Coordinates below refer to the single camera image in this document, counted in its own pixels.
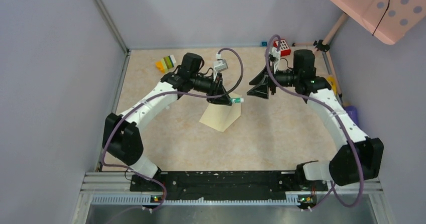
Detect white glue stick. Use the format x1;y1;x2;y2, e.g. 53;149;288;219
231;97;244;103

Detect pale yellow envelope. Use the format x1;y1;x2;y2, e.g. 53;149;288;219
199;93;243;132

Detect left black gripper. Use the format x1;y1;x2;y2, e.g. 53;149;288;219
190;71;232;105

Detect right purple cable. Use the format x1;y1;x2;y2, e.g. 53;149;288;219
264;34;364;211

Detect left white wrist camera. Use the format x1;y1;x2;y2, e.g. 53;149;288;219
213;52;229;78

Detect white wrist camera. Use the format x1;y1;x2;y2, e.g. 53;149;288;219
268;47;281;67
213;52;229;78

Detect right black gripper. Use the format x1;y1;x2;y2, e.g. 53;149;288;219
247;60;300;99

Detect pink dotted board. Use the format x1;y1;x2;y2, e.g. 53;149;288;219
330;0;425;45

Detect pink wooden tripod stand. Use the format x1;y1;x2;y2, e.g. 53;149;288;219
292;13;350;97

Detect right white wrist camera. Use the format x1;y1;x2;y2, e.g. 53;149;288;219
268;47;281;67

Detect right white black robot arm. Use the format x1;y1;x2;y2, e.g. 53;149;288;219
247;48;384;190

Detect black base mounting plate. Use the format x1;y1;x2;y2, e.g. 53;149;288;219
130;170;328;201

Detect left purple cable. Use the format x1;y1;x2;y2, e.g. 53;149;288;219
99;48;244;213

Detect stacked colourful toy bricks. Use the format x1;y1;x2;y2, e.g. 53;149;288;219
155;55;176;74

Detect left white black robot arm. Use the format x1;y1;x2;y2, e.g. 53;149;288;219
102;53;233;190

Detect purple flashlight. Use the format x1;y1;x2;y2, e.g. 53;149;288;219
344;105;359;126

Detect yellow triangular toy block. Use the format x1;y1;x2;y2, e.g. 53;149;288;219
326;76;338;96

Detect purple cable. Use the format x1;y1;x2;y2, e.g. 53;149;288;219
99;48;244;213
264;34;364;211

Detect red toy block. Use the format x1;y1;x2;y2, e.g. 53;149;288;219
273;39;291;57

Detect aluminium frame rail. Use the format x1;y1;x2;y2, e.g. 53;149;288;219
93;0;130;55

